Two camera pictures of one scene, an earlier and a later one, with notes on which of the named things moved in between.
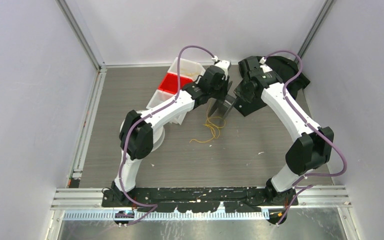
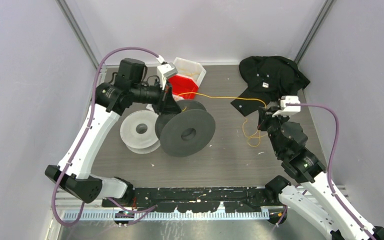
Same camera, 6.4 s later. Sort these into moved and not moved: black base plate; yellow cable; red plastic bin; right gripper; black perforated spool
Moved: black perforated spool; right gripper; yellow cable
Not moved: black base plate; red plastic bin
